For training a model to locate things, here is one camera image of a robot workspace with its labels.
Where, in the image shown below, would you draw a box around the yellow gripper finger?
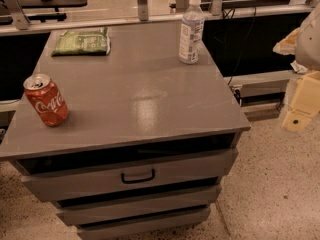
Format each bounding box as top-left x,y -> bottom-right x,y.
281,71 -> 320,133

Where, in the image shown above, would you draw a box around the clear plastic water bottle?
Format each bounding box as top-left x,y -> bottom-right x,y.
179,0 -> 205,64

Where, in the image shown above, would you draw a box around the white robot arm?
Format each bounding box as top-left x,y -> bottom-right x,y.
273,4 -> 320,133

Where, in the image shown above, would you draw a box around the green jalapeno chip bag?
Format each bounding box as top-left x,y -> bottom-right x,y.
51,27 -> 111,57

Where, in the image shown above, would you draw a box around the grey drawer cabinet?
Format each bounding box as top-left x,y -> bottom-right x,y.
1,22 -> 249,231

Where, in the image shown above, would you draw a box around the middle grey drawer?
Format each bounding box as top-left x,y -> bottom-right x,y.
57,184 -> 221,225

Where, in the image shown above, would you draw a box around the grey drawer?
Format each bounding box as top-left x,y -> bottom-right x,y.
22,148 -> 238,202
77,206 -> 210,240
57,184 -> 221,225

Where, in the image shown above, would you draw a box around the bottom grey drawer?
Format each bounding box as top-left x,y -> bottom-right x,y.
77,206 -> 210,240

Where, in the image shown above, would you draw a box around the top grey drawer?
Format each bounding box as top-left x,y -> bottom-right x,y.
22,148 -> 238,202

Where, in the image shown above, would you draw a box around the red Coca-Cola can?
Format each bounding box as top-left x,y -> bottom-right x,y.
23,73 -> 69,127

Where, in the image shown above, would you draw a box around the black hanging cable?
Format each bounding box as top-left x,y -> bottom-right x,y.
227,6 -> 258,86

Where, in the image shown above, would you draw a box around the black drawer handle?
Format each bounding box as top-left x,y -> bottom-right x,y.
121,169 -> 156,185

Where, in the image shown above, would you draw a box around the metal railing frame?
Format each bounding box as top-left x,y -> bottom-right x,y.
0,0 -> 319,36

